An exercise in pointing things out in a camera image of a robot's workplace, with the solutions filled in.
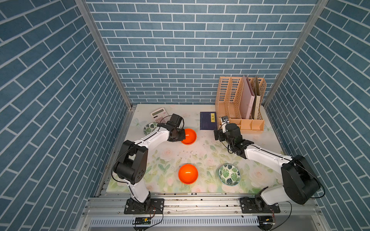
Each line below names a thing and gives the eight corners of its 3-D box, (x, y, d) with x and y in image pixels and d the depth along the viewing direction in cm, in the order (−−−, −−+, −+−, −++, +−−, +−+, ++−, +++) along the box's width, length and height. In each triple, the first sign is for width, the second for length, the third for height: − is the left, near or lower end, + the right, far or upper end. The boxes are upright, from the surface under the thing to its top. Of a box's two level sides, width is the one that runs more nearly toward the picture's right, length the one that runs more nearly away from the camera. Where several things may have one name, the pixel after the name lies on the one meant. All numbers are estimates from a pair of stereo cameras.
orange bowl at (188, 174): (178, 185, 82) (177, 182, 79) (179, 167, 89) (179, 163, 85) (198, 185, 83) (198, 182, 79) (197, 167, 89) (197, 163, 85)
